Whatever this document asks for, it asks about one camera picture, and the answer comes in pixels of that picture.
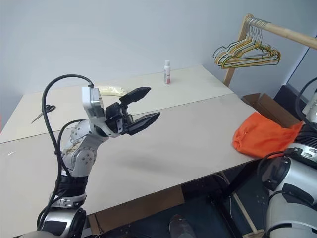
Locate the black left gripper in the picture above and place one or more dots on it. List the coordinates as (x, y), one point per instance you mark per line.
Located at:
(116, 119)

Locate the white spray bottle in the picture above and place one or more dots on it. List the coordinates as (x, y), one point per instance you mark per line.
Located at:
(167, 74)

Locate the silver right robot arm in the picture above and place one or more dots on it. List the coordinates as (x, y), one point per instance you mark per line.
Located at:
(292, 173)

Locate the orange shorts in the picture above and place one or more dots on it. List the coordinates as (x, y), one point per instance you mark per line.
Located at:
(262, 137)

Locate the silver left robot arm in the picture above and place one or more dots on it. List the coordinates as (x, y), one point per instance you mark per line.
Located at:
(81, 153)

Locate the pale yellow plastic bag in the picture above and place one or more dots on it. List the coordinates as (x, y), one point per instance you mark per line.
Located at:
(111, 89)

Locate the dark rounded shape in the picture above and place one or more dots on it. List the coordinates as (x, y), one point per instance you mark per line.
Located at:
(182, 226)

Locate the open brown cardboard box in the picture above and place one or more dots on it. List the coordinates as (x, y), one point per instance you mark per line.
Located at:
(272, 109)

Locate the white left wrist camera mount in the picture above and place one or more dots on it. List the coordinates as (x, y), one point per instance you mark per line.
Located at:
(87, 99)

